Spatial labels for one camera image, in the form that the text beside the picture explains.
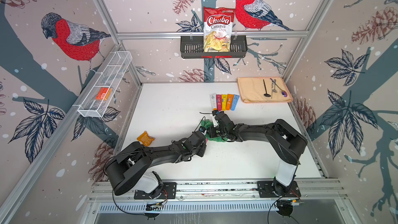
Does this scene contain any green cleaning cloth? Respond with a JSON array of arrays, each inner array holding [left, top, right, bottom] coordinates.
[[200, 120, 226, 142]]

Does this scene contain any white toothpaste tube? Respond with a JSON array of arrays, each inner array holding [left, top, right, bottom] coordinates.
[[210, 93, 217, 110]]

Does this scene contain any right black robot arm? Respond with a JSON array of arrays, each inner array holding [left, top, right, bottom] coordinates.
[[207, 110, 307, 196]]

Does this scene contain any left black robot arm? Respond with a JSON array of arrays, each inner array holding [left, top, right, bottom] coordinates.
[[104, 130, 206, 199]]

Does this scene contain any red pink toothpaste tube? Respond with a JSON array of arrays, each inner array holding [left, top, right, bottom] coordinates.
[[216, 94, 222, 111]]

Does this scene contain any yellow toothpaste tube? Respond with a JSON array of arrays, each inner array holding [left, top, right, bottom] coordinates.
[[221, 94, 228, 111]]

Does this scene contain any orange toothpaste tube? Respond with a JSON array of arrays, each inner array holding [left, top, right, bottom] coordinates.
[[226, 94, 234, 111]]

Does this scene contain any blue toothpaste tube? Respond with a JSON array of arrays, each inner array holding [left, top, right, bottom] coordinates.
[[230, 94, 240, 111]]

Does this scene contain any orange snack packet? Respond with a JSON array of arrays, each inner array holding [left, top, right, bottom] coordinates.
[[137, 131, 155, 147]]

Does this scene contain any black spoon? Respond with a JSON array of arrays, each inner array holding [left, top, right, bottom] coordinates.
[[263, 80, 272, 98]]

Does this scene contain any pink tray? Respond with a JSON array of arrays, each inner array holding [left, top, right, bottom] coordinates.
[[236, 76, 294, 104]]

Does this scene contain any beige folded cloth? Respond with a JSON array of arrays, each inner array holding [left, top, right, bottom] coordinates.
[[237, 77, 292, 103]]

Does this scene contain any iridescent purple spoon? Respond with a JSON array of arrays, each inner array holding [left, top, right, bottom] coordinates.
[[271, 78, 288, 97]]

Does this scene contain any orange packet in shelf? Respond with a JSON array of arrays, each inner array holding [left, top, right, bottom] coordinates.
[[95, 87, 112, 101]]

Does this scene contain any Chuba cassava chips bag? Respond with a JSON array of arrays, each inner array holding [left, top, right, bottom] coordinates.
[[203, 7, 235, 52]]

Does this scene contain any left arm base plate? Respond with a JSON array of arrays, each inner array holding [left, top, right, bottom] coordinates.
[[134, 182, 177, 200]]

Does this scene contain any patterned handle utensil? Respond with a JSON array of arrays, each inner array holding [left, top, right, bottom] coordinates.
[[271, 82, 277, 99]]

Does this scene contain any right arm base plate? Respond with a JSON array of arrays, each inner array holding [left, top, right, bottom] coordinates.
[[257, 180, 301, 198]]

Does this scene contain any black wire wall basket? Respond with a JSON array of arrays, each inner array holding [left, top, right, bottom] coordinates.
[[180, 35, 248, 59]]

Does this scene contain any white wire wall shelf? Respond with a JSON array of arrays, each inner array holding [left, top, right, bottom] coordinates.
[[78, 51, 132, 118]]

